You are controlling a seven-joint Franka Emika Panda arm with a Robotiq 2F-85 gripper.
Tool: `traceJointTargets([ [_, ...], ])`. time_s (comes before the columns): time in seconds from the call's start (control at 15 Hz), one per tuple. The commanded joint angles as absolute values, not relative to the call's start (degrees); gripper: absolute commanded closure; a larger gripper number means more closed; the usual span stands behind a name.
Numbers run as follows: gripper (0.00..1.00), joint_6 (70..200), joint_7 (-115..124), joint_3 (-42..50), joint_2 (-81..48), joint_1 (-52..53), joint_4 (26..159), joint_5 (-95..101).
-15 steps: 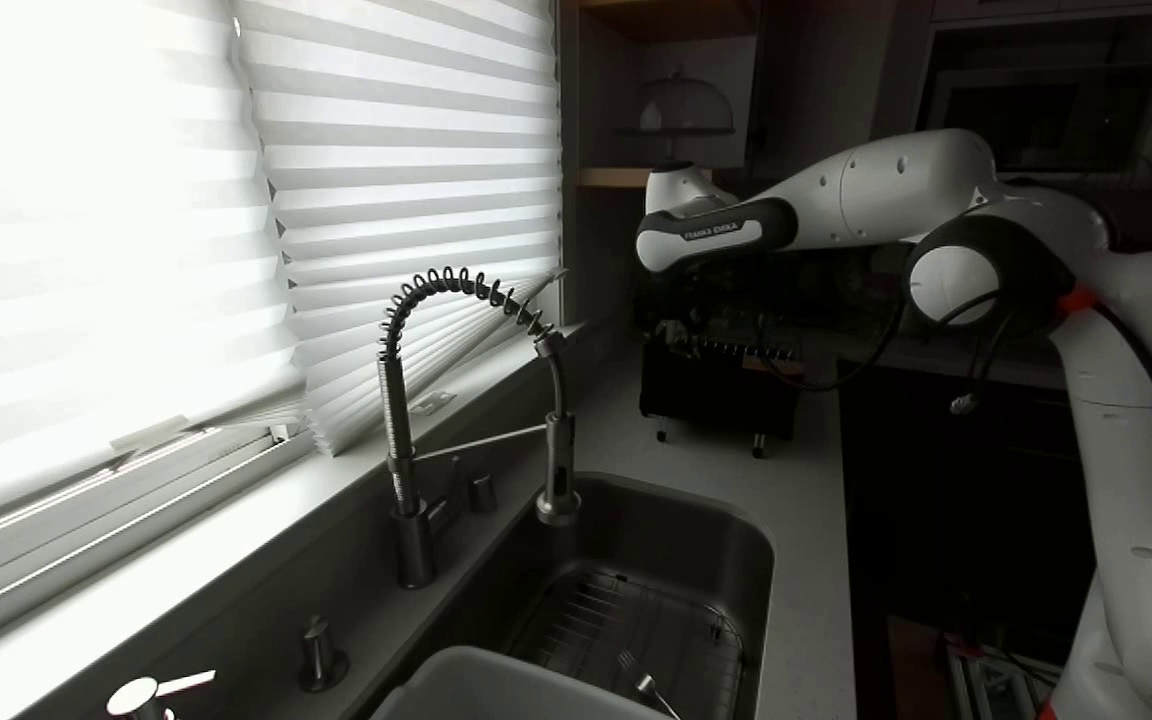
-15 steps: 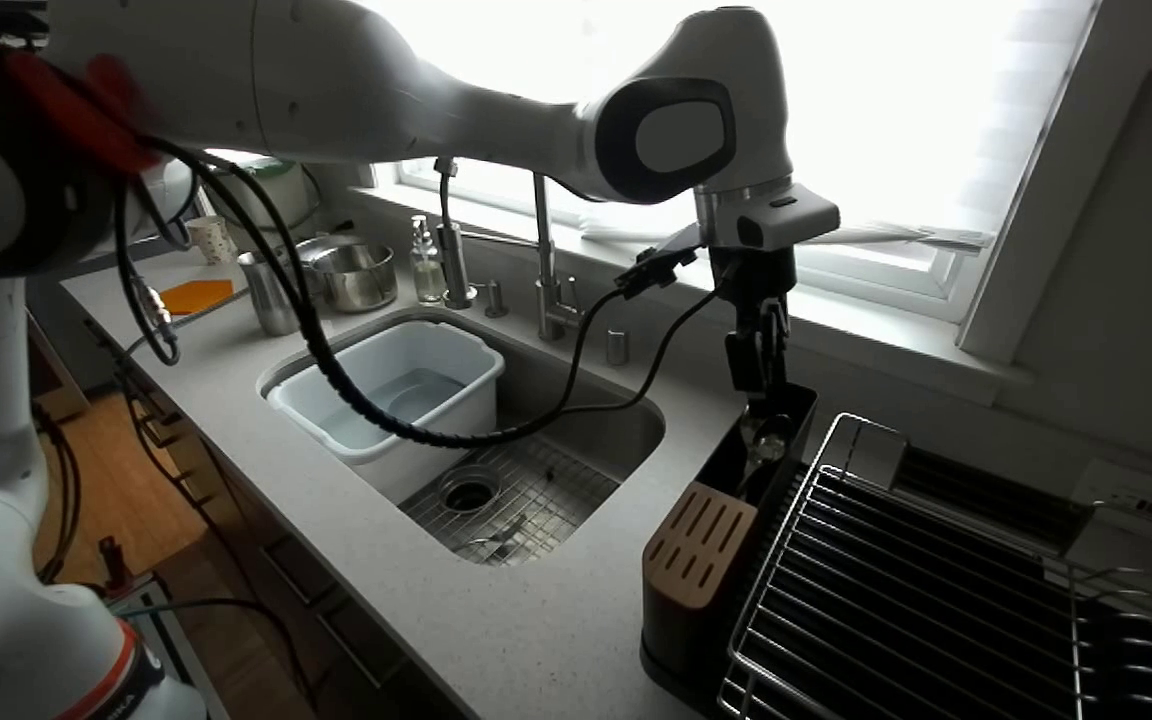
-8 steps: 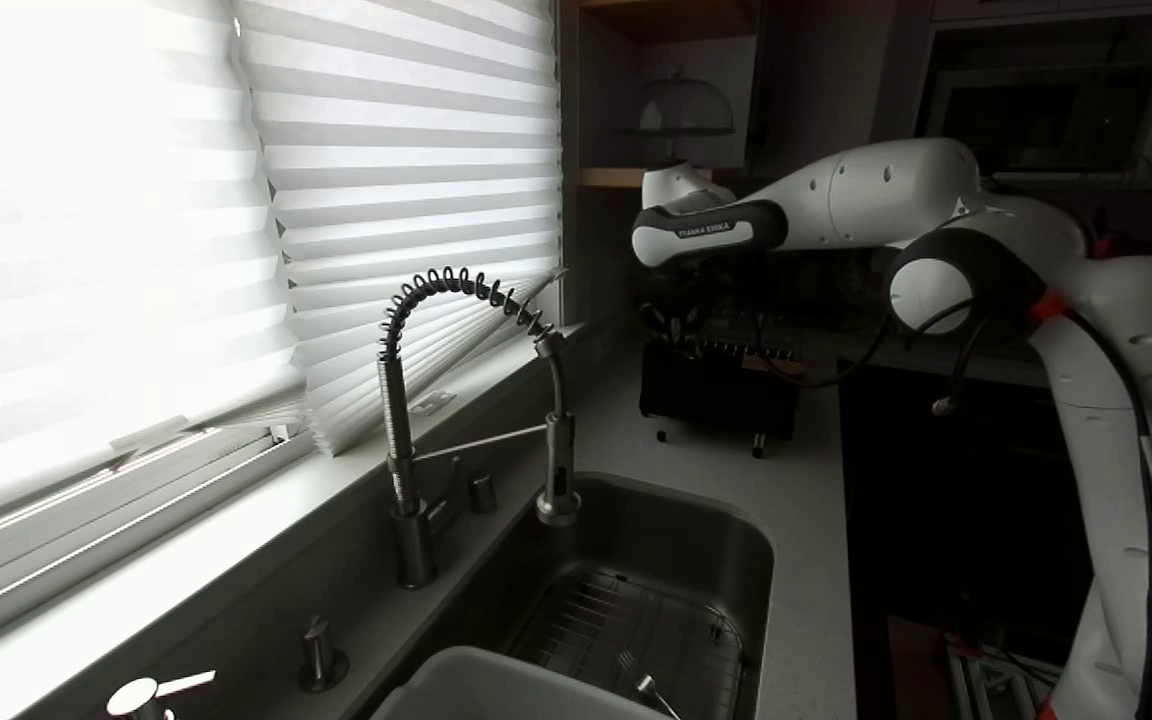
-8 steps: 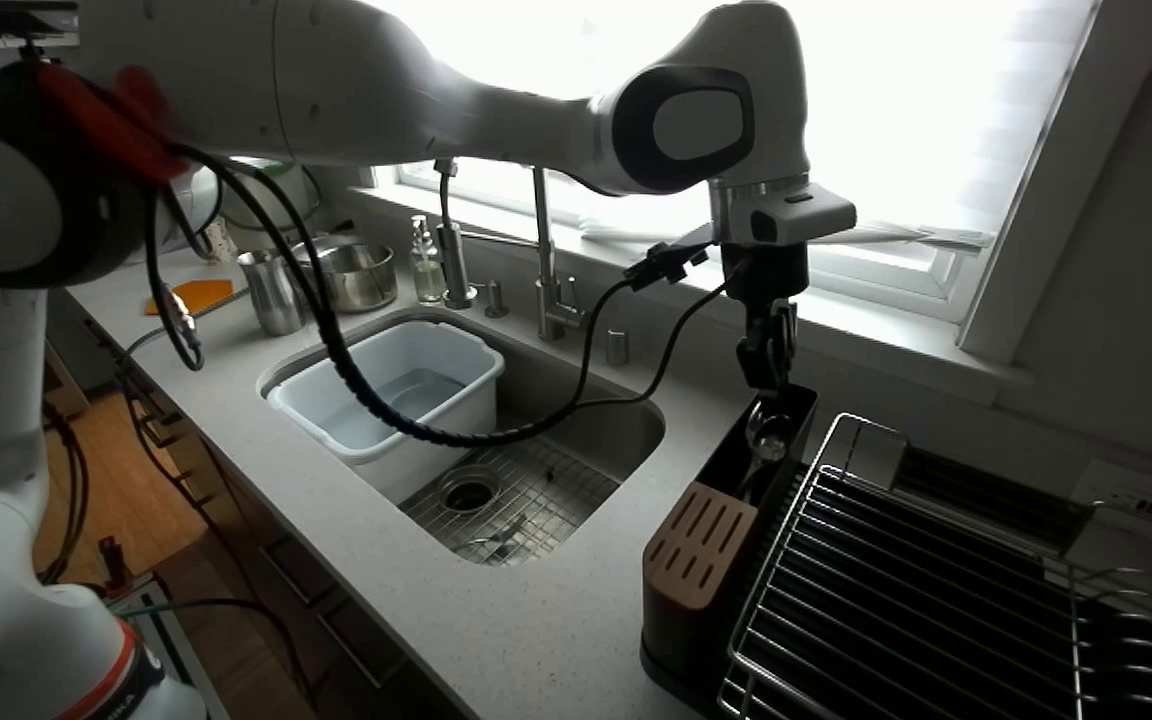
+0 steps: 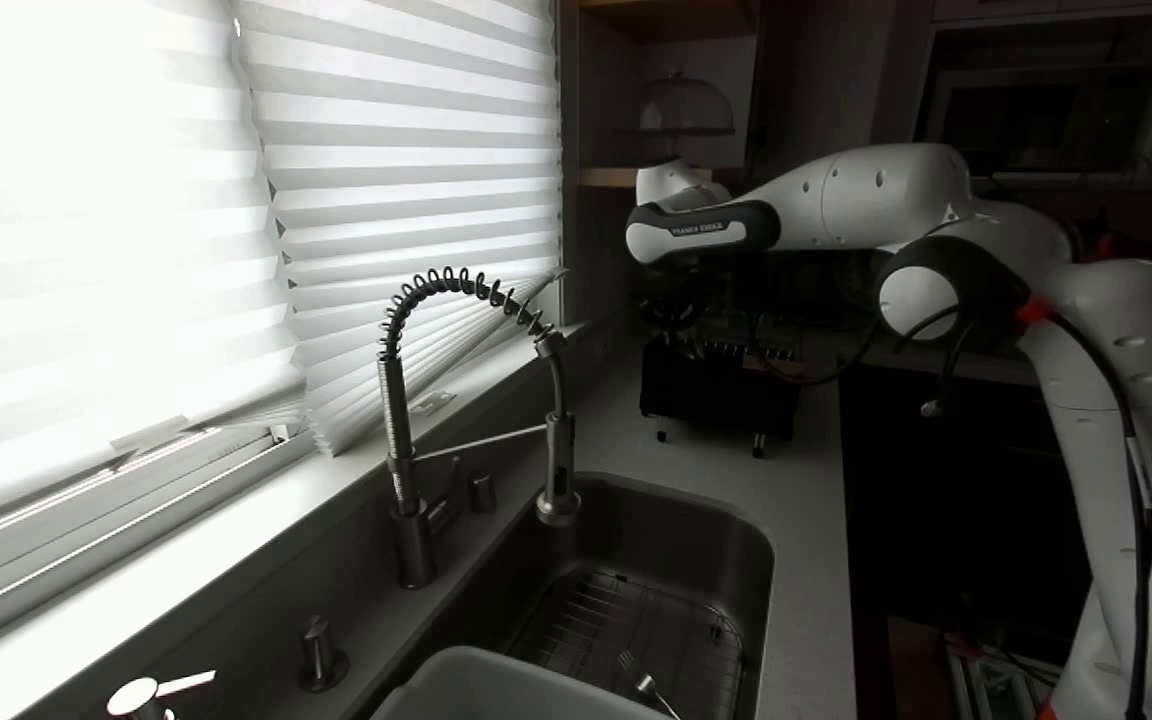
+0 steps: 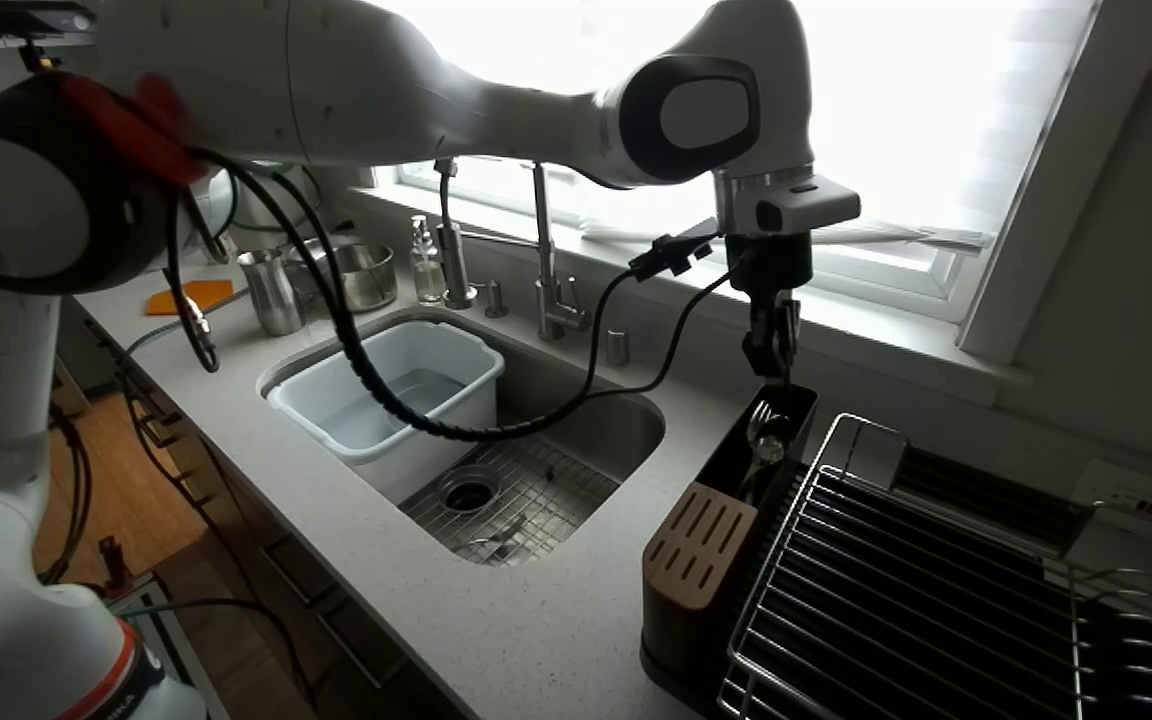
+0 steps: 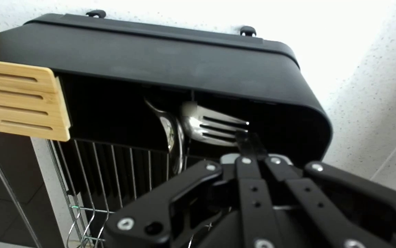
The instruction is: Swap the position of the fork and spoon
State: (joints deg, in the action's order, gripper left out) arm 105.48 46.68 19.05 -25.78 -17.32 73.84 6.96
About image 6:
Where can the steel cup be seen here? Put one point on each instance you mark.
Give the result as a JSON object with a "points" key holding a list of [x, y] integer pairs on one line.
{"points": [[269, 289]]}

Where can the chrome spring kitchen faucet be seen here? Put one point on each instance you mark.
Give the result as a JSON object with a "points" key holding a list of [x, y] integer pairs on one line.
{"points": [[543, 266]]}

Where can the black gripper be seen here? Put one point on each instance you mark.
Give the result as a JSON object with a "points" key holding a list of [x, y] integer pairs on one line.
{"points": [[774, 266]]}

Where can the black utensil caddy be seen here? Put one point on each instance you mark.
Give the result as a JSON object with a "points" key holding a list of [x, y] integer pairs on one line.
{"points": [[725, 467]]}

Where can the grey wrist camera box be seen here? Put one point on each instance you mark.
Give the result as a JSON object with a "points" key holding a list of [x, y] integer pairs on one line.
{"points": [[802, 204]]}

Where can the orange sponge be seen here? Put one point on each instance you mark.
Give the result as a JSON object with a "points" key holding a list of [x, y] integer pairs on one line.
{"points": [[189, 299]]}

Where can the steel pot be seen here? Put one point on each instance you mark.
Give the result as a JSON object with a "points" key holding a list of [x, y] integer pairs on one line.
{"points": [[367, 278]]}

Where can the white wall outlet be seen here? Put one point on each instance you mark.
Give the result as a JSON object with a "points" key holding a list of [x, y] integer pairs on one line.
{"points": [[1138, 502]]}

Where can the clear plastic bottle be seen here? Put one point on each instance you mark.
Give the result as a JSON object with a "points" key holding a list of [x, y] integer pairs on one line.
{"points": [[424, 266]]}

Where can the wooden knife block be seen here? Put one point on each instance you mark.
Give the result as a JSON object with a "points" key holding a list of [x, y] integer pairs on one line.
{"points": [[699, 544]]}

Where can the round sink drain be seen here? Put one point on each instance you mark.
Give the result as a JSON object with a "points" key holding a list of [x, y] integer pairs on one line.
{"points": [[471, 492]]}

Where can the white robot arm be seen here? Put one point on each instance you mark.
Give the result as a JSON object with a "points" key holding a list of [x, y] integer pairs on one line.
{"points": [[379, 80]]}

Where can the stainless steel sink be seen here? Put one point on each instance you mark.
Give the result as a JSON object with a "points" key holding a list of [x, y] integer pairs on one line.
{"points": [[603, 424]]}

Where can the black steel dish rack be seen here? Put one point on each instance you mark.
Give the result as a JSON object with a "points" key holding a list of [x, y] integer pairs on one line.
{"points": [[897, 584]]}

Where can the white plastic wash tub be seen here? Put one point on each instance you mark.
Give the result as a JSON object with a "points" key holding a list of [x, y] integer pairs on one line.
{"points": [[459, 363]]}

